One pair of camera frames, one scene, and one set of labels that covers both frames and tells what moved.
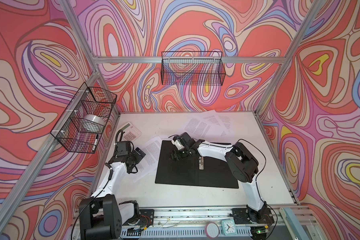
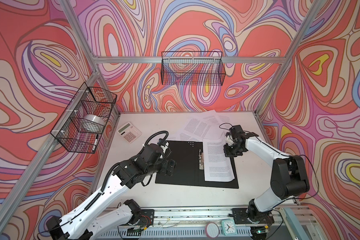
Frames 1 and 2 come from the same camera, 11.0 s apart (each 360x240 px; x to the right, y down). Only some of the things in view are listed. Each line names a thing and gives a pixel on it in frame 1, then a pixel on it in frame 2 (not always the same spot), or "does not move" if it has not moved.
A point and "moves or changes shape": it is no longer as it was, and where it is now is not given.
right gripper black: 172,153 → 228,153
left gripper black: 137,156 → 171,167
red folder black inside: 194,170 does not move
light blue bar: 299,231 does not move
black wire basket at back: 192,68 does not move
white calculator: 131,133 does not move
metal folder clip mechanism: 201,163 does not move
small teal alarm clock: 229,227 does not move
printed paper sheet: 151,148 moves or changes shape
